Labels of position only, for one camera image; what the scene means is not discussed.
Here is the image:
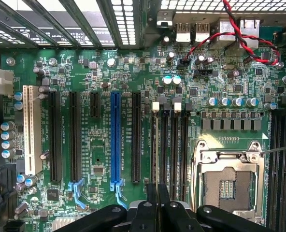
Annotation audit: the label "RAM slot white latches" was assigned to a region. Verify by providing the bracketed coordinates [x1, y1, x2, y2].
[172, 101, 182, 203]
[150, 101, 160, 187]

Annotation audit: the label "RAM slot black latches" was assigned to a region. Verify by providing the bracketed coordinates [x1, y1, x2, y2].
[181, 103, 193, 203]
[160, 102, 170, 194]

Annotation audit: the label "silver CPU socket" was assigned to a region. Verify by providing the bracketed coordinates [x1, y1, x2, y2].
[190, 139, 271, 227]

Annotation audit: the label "white header connector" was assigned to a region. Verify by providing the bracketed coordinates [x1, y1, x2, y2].
[53, 216, 78, 232]

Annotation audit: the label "long black expansion slot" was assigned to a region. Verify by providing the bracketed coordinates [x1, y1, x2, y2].
[131, 91, 142, 184]
[68, 91, 89, 211]
[48, 90, 62, 183]

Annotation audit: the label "blue expansion slot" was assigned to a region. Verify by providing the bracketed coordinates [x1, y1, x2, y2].
[110, 90, 128, 210]

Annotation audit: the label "green motherboard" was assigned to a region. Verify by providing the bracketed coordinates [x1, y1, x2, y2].
[0, 45, 286, 232]

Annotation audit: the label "thin metal locking lever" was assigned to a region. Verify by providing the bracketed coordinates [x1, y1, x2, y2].
[258, 146, 286, 155]

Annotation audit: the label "short black expansion slot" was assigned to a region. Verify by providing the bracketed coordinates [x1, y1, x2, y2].
[89, 91, 100, 118]

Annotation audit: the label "white expansion slot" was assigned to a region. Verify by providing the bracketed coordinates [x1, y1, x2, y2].
[22, 85, 43, 176]

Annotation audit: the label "black power connector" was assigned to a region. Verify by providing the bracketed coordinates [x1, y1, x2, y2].
[0, 166, 15, 218]

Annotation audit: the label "silver USB port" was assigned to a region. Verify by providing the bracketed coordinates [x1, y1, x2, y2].
[175, 22, 191, 44]
[195, 22, 211, 43]

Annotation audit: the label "silver video port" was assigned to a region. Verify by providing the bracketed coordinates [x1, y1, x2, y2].
[212, 18, 238, 48]

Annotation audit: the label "grey metal PC case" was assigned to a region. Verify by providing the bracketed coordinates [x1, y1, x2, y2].
[0, 0, 286, 232]

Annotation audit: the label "white power connector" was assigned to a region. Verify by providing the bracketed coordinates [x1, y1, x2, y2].
[0, 67, 14, 96]

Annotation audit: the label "silver ethernet port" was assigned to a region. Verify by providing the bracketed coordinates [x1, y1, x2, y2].
[239, 18, 260, 49]

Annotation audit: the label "red black twisted wire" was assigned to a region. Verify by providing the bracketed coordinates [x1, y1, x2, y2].
[182, 0, 282, 66]

